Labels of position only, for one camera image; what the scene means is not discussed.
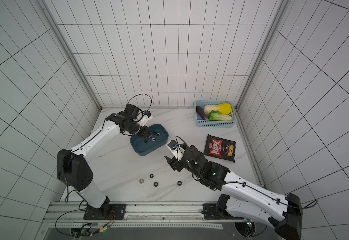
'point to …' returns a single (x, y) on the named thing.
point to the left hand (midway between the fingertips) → (145, 136)
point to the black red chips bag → (220, 148)
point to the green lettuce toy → (216, 115)
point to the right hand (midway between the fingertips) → (166, 152)
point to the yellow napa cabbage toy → (225, 108)
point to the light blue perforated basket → (201, 122)
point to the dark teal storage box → (142, 145)
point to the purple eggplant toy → (201, 113)
